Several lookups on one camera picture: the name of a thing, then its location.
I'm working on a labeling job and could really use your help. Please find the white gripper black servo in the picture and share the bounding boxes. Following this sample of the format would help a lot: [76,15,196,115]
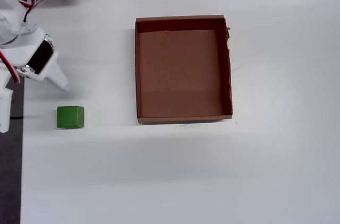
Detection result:
[0,23,69,92]

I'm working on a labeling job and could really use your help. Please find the green wooden cube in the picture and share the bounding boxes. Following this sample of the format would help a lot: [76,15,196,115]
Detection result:
[56,106,85,130]

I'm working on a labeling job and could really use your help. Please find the brown cardboard box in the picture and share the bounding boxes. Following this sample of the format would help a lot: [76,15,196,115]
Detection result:
[134,14,234,125]

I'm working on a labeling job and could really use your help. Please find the red black gripper servo wire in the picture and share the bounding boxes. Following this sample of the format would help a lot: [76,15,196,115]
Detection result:
[0,50,21,84]

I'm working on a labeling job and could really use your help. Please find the red black base power wire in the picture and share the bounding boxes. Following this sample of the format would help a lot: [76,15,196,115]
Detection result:
[23,0,50,23]

